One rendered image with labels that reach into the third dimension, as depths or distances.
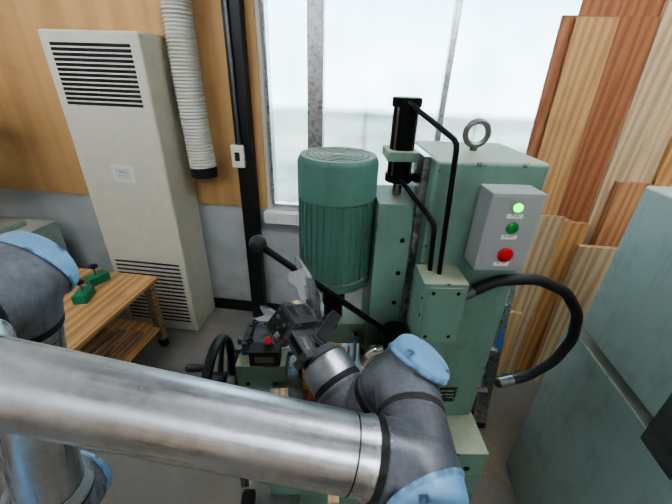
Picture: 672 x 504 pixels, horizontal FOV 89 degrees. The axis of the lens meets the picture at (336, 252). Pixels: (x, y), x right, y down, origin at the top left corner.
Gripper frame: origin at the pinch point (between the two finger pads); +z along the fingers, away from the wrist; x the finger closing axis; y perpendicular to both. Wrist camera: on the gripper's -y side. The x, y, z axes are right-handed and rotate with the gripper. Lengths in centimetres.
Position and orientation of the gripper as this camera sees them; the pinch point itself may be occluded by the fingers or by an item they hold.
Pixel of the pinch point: (280, 281)
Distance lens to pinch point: 74.8
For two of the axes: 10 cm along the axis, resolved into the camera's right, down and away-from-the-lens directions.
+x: -5.7, 7.3, 3.8
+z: -5.4, -6.8, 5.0
